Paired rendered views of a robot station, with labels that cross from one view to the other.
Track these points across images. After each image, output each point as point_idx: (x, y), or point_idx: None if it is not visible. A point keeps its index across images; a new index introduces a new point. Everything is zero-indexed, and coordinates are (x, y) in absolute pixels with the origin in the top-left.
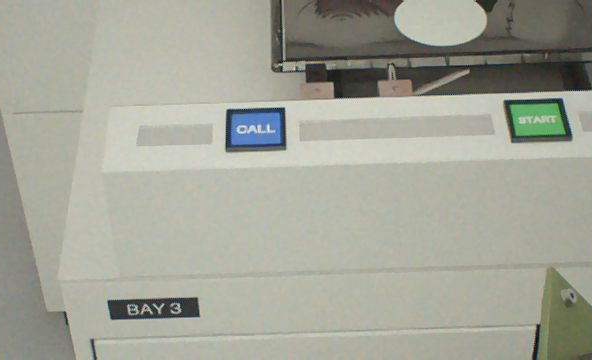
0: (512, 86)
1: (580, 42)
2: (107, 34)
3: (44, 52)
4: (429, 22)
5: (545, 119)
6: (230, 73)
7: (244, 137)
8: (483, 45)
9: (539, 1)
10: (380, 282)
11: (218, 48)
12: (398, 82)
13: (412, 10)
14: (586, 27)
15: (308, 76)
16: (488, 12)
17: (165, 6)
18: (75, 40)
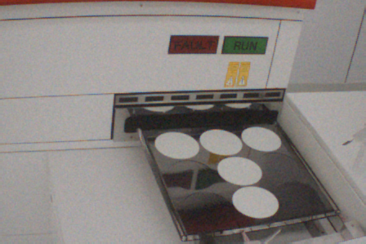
0: (283, 229)
1: (322, 208)
2: (64, 213)
3: (8, 207)
4: (252, 205)
5: None
6: (140, 235)
7: None
8: (282, 215)
9: (295, 188)
10: None
11: (128, 220)
12: (254, 242)
13: (240, 198)
14: (320, 199)
15: (206, 243)
16: (276, 196)
17: (90, 195)
18: (24, 201)
